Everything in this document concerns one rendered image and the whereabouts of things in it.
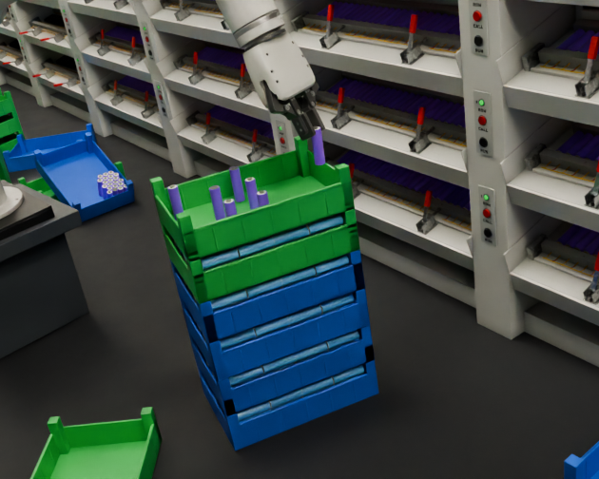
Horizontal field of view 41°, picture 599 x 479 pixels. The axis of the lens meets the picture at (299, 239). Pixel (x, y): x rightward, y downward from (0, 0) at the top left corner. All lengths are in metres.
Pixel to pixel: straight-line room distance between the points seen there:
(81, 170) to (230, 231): 1.52
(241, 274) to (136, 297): 0.77
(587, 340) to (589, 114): 0.47
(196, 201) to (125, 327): 0.57
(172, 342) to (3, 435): 0.41
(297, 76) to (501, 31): 0.36
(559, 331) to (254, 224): 0.67
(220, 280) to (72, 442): 0.49
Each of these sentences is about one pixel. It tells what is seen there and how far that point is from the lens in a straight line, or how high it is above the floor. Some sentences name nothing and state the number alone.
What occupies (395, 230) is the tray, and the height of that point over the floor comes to 0.14.
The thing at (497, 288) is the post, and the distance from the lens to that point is 1.68.
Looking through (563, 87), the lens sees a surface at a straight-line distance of 1.43.
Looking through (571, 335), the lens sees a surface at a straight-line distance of 1.66.
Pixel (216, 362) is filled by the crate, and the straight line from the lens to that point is 1.42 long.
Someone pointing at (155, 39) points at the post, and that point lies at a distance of 2.62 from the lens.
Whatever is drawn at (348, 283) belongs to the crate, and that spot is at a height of 0.26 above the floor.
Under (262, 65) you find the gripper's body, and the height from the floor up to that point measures 0.67.
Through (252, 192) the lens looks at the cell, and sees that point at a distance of 1.41.
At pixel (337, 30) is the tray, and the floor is 0.57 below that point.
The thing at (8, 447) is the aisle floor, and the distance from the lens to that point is 1.74.
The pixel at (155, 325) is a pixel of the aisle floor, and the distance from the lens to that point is 1.96.
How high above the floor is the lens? 1.00
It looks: 27 degrees down
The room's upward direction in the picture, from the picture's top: 10 degrees counter-clockwise
